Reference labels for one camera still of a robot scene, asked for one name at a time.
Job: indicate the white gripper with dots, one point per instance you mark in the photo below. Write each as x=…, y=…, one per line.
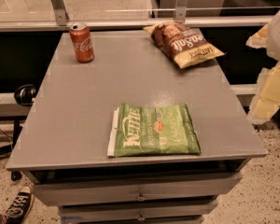
x=267, y=97

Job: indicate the red coke can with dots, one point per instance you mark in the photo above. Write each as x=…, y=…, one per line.
x=81, y=40

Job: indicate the brown sea salt chip bag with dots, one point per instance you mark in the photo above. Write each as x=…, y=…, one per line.
x=182, y=44

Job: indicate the top grey drawer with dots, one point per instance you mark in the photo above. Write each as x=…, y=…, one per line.
x=137, y=189

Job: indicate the grey drawer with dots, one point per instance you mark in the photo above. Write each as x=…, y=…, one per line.
x=137, y=189
x=137, y=212

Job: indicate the green jalapeno chip bag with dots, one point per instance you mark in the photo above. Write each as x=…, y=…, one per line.
x=138, y=131

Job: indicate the grey drawer cabinet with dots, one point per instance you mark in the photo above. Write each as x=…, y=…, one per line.
x=66, y=134

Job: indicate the black round stool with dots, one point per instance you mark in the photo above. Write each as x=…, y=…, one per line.
x=25, y=95

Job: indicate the black white sneaker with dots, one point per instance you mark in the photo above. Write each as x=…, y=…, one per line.
x=20, y=207

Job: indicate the metal railing frame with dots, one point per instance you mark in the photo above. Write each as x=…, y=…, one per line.
x=58, y=15

